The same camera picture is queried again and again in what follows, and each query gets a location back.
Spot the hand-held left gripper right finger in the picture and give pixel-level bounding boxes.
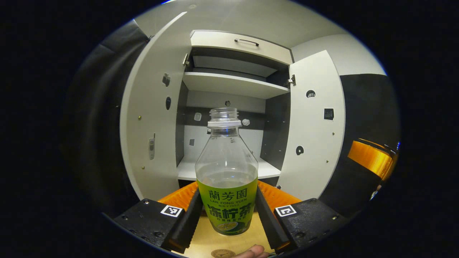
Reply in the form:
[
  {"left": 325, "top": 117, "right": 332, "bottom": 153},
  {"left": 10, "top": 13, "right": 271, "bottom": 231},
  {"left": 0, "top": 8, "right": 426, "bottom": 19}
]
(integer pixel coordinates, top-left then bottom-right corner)
[{"left": 255, "top": 180, "right": 350, "bottom": 253}]

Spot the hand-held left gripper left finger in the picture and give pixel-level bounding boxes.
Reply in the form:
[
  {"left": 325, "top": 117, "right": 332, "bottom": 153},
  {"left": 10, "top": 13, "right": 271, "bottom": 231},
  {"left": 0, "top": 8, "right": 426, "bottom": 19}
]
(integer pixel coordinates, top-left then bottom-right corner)
[{"left": 113, "top": 181, "right": 204, "bottom": 254}]

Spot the white cabinet shelf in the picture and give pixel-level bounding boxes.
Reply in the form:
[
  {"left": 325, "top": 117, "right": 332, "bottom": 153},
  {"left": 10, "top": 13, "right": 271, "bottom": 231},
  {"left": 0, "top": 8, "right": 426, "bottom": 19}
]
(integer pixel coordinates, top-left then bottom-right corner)
[{"left": 182, "top": 72, "right": 290, "bottom": 100}]

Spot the black backdrop cloth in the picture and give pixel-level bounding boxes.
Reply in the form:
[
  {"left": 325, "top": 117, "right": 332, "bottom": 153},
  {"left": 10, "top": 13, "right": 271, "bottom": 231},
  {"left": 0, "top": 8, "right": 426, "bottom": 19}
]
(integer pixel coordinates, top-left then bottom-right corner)
[{"left": 65, "top": 20, "right": 401, "bottom": 219}]

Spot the green label plastic bottle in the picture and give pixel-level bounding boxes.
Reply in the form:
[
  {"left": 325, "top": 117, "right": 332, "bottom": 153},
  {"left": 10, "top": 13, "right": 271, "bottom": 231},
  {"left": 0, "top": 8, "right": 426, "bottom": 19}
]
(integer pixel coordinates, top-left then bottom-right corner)
[{"left": 195, "top": 107, "right": 259, "bottom": 236}]

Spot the white cabinet drawer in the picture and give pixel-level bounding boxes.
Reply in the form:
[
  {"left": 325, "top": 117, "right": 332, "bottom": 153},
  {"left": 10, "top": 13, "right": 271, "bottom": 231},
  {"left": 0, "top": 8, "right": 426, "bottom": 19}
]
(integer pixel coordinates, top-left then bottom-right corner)
[{"left": 189, "top": 30, "right": 294, "bottom": 66}]

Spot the round brown coaster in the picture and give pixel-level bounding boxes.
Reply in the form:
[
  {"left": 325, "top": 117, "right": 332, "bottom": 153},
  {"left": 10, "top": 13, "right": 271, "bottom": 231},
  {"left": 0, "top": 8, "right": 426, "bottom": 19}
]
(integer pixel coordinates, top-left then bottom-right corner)
[{"left": 211, "top": 248, "right": 237, "bottom": 258}]

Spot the white cabinet door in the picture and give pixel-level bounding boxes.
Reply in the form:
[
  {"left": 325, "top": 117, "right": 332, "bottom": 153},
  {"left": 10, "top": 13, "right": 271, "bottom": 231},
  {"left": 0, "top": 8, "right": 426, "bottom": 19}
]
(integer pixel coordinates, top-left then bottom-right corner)
[
  {"left": 276, "top": 50, "right": 346, "bottom": 202},
  {"left": 119, "top": 12, "right": 192, "bottom": 201}
]

